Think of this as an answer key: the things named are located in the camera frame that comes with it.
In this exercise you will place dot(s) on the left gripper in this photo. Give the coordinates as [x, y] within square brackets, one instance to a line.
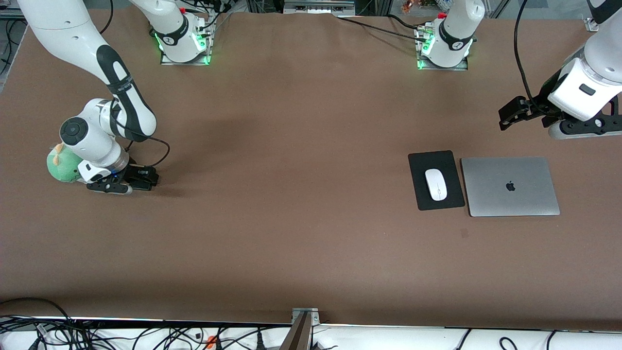
[536, 103]

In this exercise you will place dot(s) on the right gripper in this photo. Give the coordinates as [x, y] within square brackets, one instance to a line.
[137, 174]

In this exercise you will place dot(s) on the white computer mouse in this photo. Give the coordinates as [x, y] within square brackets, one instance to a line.
[436, 184]

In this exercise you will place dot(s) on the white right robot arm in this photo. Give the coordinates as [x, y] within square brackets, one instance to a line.
[63, 29]

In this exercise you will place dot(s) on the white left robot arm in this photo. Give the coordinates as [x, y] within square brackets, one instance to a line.
[457, 29]

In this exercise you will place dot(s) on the black mouse pad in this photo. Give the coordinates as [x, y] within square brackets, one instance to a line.
[453, 184]

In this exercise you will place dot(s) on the green dinosaur plush toy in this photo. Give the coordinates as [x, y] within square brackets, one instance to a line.
[58, 167]

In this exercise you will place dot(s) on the silver closed laptop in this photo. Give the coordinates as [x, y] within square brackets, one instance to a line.
[510, 199]

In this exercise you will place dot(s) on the copper coloured small figure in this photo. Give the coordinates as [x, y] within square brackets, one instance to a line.
[407, 6]

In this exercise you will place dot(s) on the dark support beam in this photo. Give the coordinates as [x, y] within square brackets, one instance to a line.
[296, 338]

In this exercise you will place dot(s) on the silver equipment box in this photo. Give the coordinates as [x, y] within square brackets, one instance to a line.
[318, 7]

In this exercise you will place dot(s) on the metal table edge bracket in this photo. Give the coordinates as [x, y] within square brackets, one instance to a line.
[305, 315]

